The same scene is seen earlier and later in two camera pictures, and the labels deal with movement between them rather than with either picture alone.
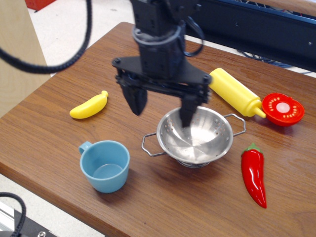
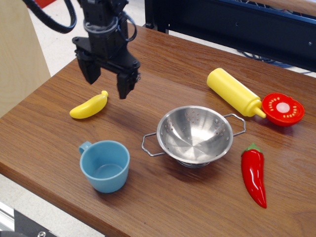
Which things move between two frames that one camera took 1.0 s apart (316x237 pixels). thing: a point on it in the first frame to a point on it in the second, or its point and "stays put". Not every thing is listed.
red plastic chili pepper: [252, 161] stays put
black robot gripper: [162, 64] to [106, 43]
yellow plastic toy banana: [90, 107] stays put
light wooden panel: [18, 38] stays put
